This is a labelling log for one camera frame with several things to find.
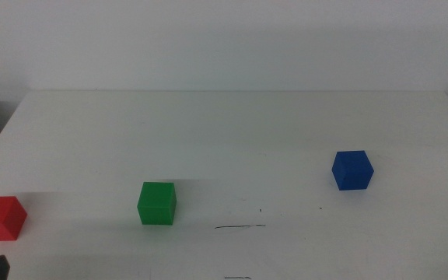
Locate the blue cube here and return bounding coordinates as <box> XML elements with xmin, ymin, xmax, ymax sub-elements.
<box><xmin>331</xmin><ymin>150</ymin><xmax>375</xmax><ymax>191</ymax></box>

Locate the green cube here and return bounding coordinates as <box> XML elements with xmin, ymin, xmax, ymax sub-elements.
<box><xmin>136</xmin><ymin>181</ymin><xmax>177</xmax><ymax>226</ymax></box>

